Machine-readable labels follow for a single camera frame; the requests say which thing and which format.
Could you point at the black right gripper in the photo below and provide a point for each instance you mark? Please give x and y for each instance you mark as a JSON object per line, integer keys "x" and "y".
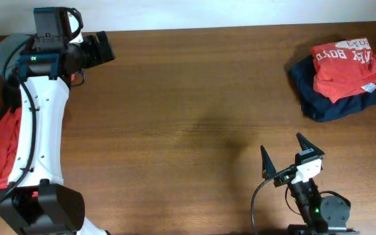
{"x": 269, "y": 168}

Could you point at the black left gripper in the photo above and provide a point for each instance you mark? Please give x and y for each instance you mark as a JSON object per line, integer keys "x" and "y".
{"x": 98, "y": 56}

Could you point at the red t-shirt with white print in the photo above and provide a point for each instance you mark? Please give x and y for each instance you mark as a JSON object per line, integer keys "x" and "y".
{"x": 344, "y": 68}

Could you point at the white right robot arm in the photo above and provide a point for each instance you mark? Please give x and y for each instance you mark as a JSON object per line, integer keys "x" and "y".
{"x": 323, "y": 212}

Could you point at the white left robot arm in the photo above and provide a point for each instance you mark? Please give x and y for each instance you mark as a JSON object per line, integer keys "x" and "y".
{"x": 36, "y": 200}

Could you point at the folded navy blue garment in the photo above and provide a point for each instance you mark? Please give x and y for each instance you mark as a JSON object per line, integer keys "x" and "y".
{"x": 317, "y": 107}

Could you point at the grey garment in pile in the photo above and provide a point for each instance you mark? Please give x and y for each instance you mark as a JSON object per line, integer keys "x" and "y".
{"x": 5, "y": 52}

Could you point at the black garment in pile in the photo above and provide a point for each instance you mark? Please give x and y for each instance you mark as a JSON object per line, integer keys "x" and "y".
{"x": 10, "y": 98}

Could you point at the red mesh garment in pile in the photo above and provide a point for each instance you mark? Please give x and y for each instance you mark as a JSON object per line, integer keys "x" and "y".
{"x": 9, "y": 135}

